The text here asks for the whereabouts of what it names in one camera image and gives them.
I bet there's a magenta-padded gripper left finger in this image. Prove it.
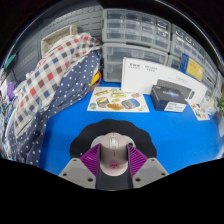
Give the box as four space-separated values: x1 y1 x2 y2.
58 143 103 190

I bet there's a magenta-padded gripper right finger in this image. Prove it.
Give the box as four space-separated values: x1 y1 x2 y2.
126 144 170 190

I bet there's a pink computer mouse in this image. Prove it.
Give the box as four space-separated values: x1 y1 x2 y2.
99 132 129 177

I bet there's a black round mouse pad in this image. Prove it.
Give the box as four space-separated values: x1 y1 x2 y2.
69 118 158 168

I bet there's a navy polka dot cloth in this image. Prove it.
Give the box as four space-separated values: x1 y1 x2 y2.
6 49 103 168

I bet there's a small dark blue box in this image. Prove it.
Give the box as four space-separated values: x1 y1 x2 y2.
149 84 188 114

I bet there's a white blue tissue box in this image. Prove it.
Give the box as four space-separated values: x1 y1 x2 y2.
200 94 218 116

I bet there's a long white keyboard box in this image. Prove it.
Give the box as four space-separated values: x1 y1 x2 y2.
120 56 208 106

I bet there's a red blue checkered cloth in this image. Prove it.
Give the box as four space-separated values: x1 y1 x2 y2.
6 32 101 141

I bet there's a small purple toy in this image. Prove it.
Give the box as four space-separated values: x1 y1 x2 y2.
5 81 16 102

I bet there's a teal hanging tool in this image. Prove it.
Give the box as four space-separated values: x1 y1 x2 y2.
3 53 18 70

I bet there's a beige storage basket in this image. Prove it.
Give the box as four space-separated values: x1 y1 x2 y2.
40 24 79 57

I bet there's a yellow handled tool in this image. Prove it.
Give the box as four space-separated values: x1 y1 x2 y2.
87 70 102 94

